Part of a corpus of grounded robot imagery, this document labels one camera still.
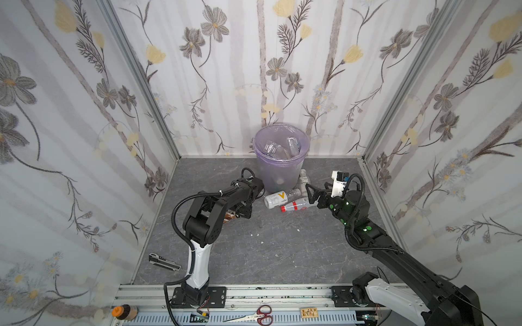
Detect brown tea bottle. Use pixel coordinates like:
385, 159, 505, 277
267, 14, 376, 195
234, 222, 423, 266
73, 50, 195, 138
223, 211, 237, 224

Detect red-cap clear bottle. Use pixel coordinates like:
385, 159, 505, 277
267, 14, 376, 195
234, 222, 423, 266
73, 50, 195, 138
280, 197, 318, 213

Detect Pocari Sweat bottle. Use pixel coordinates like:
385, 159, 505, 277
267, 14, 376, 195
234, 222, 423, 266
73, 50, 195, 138
264, 141, 290, 161

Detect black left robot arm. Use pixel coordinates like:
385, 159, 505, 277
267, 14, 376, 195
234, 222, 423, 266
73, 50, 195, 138
164, 167, 265, 308

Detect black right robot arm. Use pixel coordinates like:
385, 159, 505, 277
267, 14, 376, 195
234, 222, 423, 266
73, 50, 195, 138
305, 171, 487, 325

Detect small clear bottle by bin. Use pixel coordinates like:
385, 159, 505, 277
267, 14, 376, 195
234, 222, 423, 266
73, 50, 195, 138
298, 169, 310, 196

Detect purple-lined mesh trash bin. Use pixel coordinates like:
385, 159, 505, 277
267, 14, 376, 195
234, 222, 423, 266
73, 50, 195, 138
253, 124, 310, 194

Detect black metal clip tool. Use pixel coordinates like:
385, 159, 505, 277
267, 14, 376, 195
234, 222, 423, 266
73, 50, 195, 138
148, 253, 181, 271

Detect small wooden tag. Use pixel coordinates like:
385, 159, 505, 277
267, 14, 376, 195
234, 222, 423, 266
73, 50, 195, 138
300, 307, 319, 319

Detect orange-capped spool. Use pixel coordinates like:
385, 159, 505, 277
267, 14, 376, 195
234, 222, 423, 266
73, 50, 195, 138
111, 304, 139, 321

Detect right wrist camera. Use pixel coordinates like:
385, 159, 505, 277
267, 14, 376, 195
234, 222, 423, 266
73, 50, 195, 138
331, 171, 350, 198

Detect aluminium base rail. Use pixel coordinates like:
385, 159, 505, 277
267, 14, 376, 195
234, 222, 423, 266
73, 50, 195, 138
113, 283, 416, 325

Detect red-handled scissors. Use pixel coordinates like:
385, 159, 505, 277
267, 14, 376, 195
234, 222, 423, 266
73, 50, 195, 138
224, 305, 274, 325

